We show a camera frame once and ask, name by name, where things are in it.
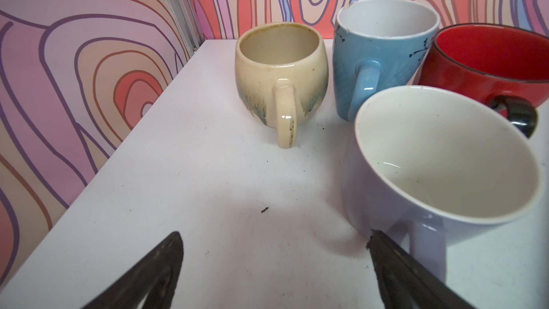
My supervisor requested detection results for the red mug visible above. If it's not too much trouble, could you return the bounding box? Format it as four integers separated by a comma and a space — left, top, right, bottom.
418, 24, 548, 137

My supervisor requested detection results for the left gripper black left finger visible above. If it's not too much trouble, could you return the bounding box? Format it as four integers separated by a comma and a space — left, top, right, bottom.
84, 231, 184, 308

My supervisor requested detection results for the light blue mug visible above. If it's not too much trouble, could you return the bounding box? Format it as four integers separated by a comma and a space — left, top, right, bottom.
333, 0, 441, 122

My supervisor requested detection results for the beige speckled mug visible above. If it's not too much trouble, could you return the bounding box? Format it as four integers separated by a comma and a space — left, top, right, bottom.
234, 22, 329, 149

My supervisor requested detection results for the purple mug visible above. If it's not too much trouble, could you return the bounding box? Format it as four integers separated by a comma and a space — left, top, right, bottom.
342, 86, 547, 280

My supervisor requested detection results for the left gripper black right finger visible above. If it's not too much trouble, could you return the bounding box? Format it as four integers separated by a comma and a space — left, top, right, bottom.
367, 230, 473, 309

